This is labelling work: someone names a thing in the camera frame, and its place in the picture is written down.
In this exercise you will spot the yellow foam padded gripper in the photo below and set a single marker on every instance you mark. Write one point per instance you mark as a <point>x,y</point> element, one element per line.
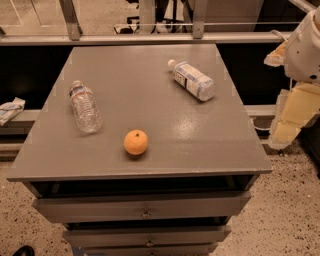
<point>302,55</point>

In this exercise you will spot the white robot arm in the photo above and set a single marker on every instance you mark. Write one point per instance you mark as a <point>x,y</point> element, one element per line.
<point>300,57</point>

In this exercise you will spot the white labelled plastic bottle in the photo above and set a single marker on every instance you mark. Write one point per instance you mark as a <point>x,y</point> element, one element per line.
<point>190,78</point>

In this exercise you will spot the top grey drawer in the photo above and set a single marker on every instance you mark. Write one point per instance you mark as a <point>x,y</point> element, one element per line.
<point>142,207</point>

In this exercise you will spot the grey drawer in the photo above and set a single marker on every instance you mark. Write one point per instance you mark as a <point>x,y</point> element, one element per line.
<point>142,207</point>
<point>172,250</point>
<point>147,237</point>

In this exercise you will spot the grey drawer cabinet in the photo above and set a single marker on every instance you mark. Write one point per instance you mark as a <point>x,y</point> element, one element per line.
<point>193,146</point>

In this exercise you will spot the middle grey drawer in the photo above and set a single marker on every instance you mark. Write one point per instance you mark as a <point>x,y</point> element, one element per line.
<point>147,237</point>

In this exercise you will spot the orange fruit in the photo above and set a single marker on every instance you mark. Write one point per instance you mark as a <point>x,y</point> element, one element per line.
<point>135,142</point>

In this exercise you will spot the bottom grey drawer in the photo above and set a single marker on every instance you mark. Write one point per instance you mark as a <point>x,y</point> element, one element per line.
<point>172,250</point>

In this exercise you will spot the clear empty plastic bottle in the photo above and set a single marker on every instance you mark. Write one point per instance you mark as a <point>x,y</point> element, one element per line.
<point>86,112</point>

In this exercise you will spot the crumpled white packet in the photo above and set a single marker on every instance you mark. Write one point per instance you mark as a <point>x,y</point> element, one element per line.
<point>9,110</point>

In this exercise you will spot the black shoe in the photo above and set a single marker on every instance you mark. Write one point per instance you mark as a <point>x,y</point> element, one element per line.
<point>25,251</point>

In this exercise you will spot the grey metal rail frame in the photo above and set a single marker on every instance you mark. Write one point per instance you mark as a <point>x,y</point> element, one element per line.
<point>115,22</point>

